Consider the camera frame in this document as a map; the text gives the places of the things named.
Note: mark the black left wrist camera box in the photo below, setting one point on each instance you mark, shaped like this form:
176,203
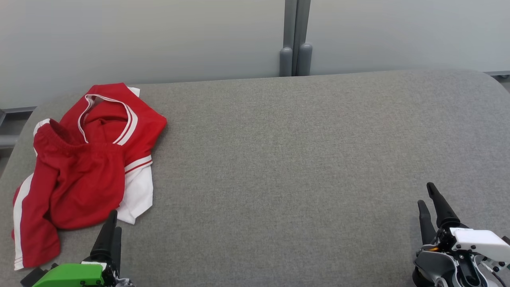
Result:
32,278

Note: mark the red jersey with white sleeves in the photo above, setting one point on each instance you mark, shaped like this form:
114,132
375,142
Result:
139,127

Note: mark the grey partition base rail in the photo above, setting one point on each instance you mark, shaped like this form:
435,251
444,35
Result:
16,110
498,74

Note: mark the grey partition post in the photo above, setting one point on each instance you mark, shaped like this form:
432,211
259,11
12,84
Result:
305,59
287,59

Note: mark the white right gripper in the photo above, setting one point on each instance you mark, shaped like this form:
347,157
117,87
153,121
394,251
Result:
474,243

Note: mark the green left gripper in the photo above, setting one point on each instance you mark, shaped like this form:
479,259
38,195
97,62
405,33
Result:
71,276

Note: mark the grey floor pipe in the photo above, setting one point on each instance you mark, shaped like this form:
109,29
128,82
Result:
8,141

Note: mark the red basketball shorts white stripe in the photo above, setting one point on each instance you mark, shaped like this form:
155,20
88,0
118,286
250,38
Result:
79,187

